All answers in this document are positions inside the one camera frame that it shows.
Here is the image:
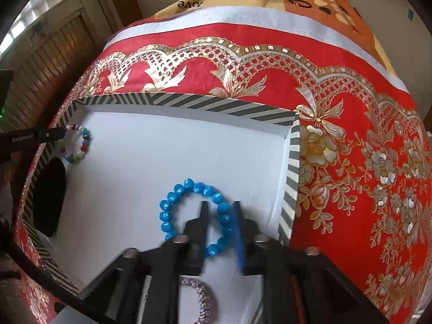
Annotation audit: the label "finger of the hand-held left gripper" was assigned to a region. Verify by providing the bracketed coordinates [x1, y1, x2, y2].
[35, 126, 68, 143]

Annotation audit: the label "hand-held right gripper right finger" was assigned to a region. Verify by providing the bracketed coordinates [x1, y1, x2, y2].
[231, 201, 389, 324]

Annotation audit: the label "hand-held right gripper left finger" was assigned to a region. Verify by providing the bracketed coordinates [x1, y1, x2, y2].
[79, 201, 210, 324]

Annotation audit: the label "blue bead bracelet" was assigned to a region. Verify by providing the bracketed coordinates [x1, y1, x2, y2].
[159, 178, 237, 258]

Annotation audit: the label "multicolour round bead bracelet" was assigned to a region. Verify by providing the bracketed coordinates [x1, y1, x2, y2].
[57, 124, 92, 164]

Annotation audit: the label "striped edge white box tray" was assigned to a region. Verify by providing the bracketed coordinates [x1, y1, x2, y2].
[20, 93, 301, 324]

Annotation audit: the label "black hair bow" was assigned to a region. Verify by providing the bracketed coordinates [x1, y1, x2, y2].
[33, 157, 67, 238]

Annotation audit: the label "red gold floral tablecloth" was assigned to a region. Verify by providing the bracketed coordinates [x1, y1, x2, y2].
[13, 7, 432, 324]

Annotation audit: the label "window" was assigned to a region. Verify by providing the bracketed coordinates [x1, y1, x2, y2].
[0, 0, 80, 56]

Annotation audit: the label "silver rhinestone bracelet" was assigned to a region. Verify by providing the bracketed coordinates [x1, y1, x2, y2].
[178, 276, 212, 324]

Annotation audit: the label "black cable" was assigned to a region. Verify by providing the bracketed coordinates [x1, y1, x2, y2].
[0, 223, 115, 324]

